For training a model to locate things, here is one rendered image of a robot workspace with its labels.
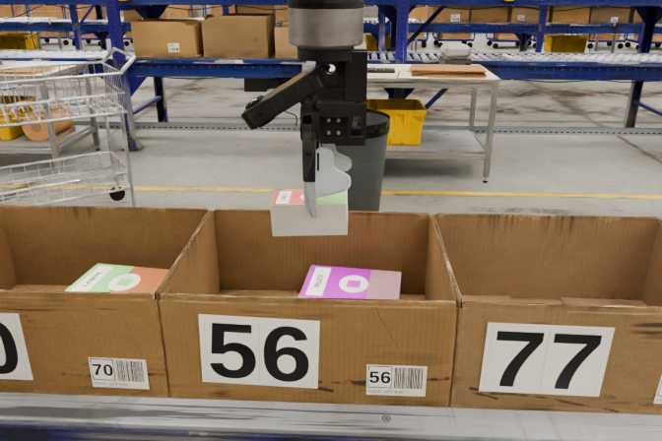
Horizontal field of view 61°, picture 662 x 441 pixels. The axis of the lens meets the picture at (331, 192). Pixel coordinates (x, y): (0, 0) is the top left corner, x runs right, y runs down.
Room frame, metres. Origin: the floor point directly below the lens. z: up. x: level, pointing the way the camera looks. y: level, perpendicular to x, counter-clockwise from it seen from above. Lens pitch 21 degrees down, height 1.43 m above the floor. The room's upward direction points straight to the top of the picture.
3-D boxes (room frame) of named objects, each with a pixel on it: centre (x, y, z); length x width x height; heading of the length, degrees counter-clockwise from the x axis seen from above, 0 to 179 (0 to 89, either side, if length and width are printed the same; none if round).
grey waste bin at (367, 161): (3.39, -0.11, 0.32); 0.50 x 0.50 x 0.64
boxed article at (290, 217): (0.70, 0.03, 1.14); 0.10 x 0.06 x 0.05; 87
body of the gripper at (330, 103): (0.70, 0.00, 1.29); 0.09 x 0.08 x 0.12; 87
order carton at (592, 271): (0.74, -0.37, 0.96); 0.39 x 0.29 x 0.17; 87
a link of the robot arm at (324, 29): (0.70, 0.01, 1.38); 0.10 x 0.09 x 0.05; 177
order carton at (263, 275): (0.76, 0.02, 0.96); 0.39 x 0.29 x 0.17; 87
